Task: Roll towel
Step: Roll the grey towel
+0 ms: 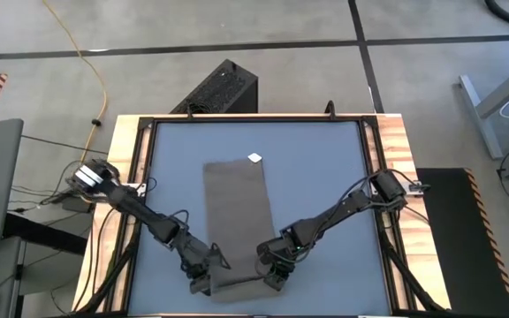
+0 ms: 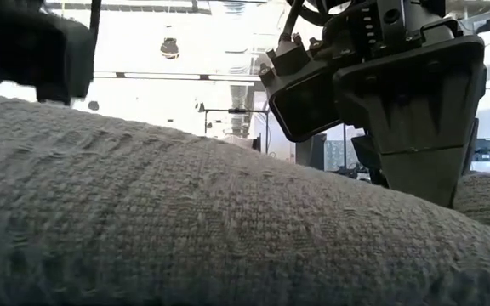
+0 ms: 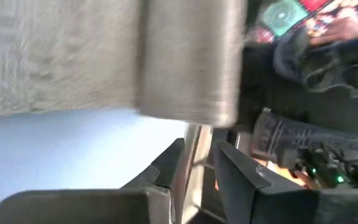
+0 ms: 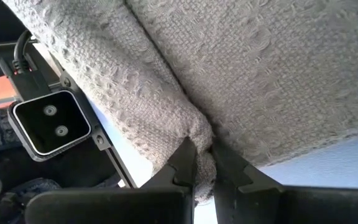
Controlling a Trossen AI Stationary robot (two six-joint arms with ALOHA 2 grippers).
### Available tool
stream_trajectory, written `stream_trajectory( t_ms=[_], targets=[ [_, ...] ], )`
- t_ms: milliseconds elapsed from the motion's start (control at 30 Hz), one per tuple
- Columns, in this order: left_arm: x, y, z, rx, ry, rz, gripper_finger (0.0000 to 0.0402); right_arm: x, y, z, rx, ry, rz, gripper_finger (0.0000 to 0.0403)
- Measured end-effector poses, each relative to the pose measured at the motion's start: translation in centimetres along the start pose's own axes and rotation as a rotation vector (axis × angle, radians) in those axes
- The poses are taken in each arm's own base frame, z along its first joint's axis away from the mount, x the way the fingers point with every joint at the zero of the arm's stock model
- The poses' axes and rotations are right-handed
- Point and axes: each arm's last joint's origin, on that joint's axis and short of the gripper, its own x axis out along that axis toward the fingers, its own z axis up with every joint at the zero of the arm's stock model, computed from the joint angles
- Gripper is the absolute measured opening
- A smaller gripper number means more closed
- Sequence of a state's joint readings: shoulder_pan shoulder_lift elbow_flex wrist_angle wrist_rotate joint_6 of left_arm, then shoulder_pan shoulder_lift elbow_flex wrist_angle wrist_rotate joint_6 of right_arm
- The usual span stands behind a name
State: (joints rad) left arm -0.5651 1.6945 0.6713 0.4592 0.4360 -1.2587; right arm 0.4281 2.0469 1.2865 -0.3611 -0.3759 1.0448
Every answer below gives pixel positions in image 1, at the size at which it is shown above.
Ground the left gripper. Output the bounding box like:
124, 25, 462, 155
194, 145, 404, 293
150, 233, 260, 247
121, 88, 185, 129
178, 240, 221, 296

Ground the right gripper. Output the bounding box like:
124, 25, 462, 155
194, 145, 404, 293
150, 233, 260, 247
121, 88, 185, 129
257, 238, 300, 292

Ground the grey woven towel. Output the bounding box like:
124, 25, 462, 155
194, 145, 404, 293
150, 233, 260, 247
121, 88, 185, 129
201, 152, 282, 305

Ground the blue table mat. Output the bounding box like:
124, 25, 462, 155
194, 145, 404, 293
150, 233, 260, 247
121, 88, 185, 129
128, 121, 391, 315

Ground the black perforated computer tower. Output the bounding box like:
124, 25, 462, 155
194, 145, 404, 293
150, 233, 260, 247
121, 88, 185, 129
170, 58, 259, 115

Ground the grey metal desk leg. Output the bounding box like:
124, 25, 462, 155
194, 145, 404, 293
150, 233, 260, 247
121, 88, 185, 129
459, 55, 509, 160

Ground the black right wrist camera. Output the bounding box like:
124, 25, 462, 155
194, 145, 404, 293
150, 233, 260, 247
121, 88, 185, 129
279, 228, 309, 258

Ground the thin black floor cable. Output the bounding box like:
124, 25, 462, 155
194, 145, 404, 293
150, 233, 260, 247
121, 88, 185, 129
21, 134, 110, 155

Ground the yellow cable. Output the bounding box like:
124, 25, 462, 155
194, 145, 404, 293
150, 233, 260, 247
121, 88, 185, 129
42, 0, 108, 165

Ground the thick black hose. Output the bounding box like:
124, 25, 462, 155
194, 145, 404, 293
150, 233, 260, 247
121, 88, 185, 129
483, 0, 509, 28

